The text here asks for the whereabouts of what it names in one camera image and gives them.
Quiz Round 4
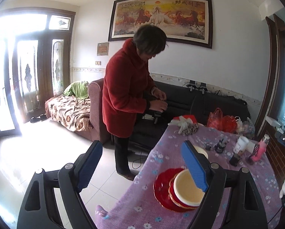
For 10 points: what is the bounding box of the red plastic bag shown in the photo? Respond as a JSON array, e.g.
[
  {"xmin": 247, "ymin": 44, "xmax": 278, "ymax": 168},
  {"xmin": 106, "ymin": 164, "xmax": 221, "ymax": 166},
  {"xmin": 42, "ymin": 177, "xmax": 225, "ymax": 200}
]
[
  {"xmin": 206, "ymin": 107, "xmax": 224, "ymax": 129},
  {"xmin": 222, "ymin": 115, "xmax": 240, "ymax": 133}
]

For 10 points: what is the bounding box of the green cloth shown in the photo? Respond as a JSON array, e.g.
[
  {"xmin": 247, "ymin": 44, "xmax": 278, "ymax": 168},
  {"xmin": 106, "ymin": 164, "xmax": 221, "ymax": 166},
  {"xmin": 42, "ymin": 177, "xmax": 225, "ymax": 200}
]
[{"xmin": 62, "ymin": 81, "xmax": 89, "ymax": 100}]

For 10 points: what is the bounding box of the leopard print cloth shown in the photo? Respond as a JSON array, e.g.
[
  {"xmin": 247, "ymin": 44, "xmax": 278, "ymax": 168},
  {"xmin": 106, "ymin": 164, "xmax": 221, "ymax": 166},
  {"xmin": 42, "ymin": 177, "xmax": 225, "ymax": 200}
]
[{"xmin": 181, "ymin": 121, "xmax": 200, "ymax": 136}]

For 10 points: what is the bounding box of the black floor cable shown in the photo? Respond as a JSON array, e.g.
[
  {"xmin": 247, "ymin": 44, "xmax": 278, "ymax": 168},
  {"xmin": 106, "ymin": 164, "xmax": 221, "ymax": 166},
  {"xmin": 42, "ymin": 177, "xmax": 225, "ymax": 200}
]
[{"xmin": 132, "ymin": 151, "xmax": 149, "ymax": 170}]

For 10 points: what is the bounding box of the framed horse painting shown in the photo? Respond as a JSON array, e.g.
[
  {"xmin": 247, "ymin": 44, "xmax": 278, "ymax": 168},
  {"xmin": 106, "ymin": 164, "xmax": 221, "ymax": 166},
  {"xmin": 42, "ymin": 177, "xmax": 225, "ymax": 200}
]
[{"xmin": 108, "ymin": 0, "xmax": 213, "ymax": 49}]

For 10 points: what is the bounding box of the dark bottle with wooden cap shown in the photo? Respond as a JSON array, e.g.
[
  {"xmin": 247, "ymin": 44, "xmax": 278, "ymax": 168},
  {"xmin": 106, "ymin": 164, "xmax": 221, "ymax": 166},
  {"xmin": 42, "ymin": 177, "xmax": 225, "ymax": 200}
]
[{"xmin": 229, "ymin": 150, "xmax": 242, "ymax": 167}]

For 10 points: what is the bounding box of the black sofa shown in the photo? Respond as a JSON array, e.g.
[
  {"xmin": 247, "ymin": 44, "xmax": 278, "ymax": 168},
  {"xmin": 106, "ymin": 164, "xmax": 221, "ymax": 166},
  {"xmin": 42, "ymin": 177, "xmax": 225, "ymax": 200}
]
[{"xmin": 129, "ymin": 80, "xmax": 251, "ymax": 153}]

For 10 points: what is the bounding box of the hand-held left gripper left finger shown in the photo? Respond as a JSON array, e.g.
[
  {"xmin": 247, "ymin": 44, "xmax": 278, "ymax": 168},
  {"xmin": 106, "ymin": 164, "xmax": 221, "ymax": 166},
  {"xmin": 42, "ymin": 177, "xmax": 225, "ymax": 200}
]
[{"xmin": 17, "ymin": 140, "xmax": 104, "ymax": 229}]

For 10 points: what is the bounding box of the cream plastic bowl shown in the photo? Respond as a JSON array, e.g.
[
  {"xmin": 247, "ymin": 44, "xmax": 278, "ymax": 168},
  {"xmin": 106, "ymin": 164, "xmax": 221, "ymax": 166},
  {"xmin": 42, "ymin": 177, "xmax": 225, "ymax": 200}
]
[
  {"xmin": 173, "ymin": 169, "xmax": 206, "ymax": 207},
  {"xmin": 192, "ymin": 145, "xmax": 209, "ymax": 161}
]

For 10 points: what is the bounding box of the white plastic jar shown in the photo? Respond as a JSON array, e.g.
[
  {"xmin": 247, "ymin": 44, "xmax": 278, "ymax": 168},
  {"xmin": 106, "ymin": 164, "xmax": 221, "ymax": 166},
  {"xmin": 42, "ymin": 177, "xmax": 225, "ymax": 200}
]
[{"xmin": 233, "ymin": 136, "xmax": 250, "ymax": 154}]

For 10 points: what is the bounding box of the wooden glass door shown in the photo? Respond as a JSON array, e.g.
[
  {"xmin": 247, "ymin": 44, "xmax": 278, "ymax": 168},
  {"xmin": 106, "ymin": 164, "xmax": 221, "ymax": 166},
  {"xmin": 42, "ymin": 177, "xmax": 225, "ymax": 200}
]
[{"xmin": 0, "ymin": 7, "xmax": 76, "ymax": 139}]

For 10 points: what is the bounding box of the red box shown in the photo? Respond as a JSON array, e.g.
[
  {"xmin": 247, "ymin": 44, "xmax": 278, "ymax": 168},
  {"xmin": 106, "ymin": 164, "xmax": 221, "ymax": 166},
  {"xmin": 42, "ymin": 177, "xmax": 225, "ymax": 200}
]
[{"xmin": 173, "ymin": 114, "xmax": 198, "ymax": 125}]

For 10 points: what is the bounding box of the clear plastic bag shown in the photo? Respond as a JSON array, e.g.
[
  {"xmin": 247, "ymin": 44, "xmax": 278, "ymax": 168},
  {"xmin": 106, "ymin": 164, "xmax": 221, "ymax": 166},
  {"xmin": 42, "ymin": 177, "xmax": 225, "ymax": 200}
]
[{"xmin": 239, "ymin": 117, "xmax": 255, "ymax": 139}]

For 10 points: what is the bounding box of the leaf printed blanket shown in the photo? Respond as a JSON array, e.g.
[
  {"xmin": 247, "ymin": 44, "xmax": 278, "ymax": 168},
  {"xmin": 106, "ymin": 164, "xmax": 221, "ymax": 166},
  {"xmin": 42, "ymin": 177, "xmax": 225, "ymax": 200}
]
[{"xmin": 45, "ymin": 95, "xmax": 92, "ymax": 132}]

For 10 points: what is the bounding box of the pink thermos with knitted sleeve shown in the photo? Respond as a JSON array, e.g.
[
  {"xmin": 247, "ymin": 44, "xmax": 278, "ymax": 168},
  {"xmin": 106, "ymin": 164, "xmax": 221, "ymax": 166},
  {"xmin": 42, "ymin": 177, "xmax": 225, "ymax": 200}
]
[{"xmin": 250, "ymin": 134, "xmax": 271, "ymax": 162}]

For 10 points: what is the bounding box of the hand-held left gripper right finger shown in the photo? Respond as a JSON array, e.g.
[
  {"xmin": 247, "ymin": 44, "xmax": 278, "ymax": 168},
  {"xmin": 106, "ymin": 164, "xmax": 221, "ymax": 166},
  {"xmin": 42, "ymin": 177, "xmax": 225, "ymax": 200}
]
[{"xmin": 181, "ymin": 140, "xmax": 268, "ymax": 229}]

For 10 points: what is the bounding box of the small black bottle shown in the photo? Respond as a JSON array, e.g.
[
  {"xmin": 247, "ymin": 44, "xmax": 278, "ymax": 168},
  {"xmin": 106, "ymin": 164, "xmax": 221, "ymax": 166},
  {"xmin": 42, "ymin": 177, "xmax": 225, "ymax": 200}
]
[{"xmin": 215, "ymin": 137, "xmax": 227, "ymax": 154}]

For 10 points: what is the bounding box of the wall panel box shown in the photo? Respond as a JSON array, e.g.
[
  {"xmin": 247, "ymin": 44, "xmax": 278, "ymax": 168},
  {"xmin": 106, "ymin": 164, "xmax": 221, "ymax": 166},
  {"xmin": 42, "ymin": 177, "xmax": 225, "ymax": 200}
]
[{"xmin": 97, "ymin": 42, "xmax": 109, "ymax": 57}]

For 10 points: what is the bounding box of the wooden door frame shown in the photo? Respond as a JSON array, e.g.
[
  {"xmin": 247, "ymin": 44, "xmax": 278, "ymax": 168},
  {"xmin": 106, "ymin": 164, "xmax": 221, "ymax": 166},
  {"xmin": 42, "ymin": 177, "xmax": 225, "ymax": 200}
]
[{"xmin": 254, "ymin": 14, "xmax": 285, "ymax": 139}]

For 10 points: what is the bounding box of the purple floral tablecloth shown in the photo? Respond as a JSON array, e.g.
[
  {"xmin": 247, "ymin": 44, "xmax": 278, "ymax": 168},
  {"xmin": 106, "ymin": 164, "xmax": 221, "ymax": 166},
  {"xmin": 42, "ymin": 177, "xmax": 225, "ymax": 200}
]
[{"xmin": 95, "ymin": 122, "xmax": 283, "ymax": 229}]

